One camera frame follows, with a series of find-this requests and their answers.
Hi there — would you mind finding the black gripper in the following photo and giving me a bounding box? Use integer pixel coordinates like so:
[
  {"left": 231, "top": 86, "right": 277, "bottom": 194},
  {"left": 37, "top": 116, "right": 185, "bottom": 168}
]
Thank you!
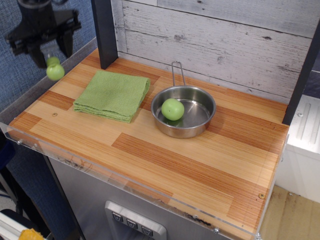
[{"left": 5, "top": 0, "right": 81, "bottom": 68}]

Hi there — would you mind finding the green handled toy spatula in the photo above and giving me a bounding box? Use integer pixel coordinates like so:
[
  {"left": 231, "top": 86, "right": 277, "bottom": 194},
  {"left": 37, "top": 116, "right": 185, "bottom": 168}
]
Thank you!
[{"left": 41, "top": 44, "right": 65, "bottom": 81}]

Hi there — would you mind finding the small steel pot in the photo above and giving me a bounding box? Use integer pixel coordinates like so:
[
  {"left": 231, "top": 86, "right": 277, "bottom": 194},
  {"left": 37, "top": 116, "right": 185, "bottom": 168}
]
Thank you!
[{"left": 151, "top": 61, "right": 217, "bottom": 139}]

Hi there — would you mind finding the folded green cloth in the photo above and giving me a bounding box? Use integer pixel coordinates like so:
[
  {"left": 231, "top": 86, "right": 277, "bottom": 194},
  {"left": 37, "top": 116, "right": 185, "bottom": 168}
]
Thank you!
[{"left": 73, "top": 70, "right": 151, "bottom": 123}]

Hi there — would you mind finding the green toy apple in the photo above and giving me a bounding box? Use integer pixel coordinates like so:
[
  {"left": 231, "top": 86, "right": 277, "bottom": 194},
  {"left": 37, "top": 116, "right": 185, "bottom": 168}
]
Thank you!
[{"left": 161, "top": 98, "right": 185, "bottom": 121}]

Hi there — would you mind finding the clear acrylic table guard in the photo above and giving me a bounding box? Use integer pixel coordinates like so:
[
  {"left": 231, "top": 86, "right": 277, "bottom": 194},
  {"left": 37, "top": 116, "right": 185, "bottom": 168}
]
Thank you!
[{"left": 0, "top": 50, "right": 289, "bottom": 240}]

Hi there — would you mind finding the silver toy fridge cabinet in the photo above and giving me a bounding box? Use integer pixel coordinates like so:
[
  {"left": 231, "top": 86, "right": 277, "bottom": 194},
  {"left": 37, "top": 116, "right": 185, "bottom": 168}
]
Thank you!
[{"left": 48, "top": 156, "right": 246, "bottom": 240}]

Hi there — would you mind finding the yellow tape object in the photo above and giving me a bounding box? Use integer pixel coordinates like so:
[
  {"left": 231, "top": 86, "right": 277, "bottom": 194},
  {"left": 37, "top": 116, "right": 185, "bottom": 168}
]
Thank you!
[{"left": 18, "top": 228, "right": 44, "bottom": 240}]

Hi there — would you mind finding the silver button dispenser panel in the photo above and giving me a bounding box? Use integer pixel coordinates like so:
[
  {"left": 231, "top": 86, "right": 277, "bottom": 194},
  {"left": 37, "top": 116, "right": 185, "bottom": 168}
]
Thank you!
[{"left": 104, "top": 200, "right": 167, "bottom": 240}]

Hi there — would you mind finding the white aluminium side block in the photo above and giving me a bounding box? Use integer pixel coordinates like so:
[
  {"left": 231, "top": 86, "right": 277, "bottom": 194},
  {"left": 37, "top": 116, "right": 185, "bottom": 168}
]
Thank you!
[{"left": 275, "top": 95, "right": 320, "bottom": 203}]

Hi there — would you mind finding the dark left shelf post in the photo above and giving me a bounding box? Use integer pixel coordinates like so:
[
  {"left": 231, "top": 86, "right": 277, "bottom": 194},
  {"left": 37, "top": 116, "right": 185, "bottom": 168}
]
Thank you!
[{"left": 91, "top": 0, "right": 118, "bottom": 70}]

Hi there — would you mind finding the dark shelf post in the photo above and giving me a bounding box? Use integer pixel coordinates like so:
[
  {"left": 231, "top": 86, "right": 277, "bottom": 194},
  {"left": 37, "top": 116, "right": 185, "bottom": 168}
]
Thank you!
[
  {"left": 282, "top": 21, "right": 320, "bottom": 126},
  {"left": 91, "top": 0, "right": 118, "bottom": 70}
]

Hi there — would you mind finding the dark right shelf post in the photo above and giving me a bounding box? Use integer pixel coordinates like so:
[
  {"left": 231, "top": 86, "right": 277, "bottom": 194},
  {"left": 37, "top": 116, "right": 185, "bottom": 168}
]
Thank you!
[{"left": 282, "top": 21, "right": 320, "bottom": 126}]

